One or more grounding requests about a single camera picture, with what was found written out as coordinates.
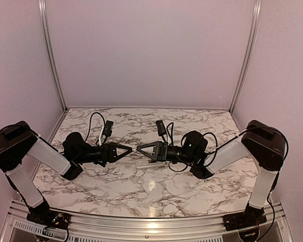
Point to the aluminium frame corner post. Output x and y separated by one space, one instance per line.
255 20
50 54

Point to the aluminium frame corner post right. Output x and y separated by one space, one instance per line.
255 20

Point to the aluminium front frame rail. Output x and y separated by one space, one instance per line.
90 227

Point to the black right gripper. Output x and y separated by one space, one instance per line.
160 150

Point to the aluminium frame corner post left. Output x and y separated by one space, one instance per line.
50 54

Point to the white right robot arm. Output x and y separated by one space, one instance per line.
266 146

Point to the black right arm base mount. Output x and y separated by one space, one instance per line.
251 216

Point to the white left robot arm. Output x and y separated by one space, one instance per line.
20 144

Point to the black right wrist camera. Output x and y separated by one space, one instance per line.
161 128

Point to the white remote control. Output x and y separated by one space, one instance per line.
147 164

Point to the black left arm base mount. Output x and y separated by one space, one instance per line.
42 214

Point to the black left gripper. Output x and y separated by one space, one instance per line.
107 149

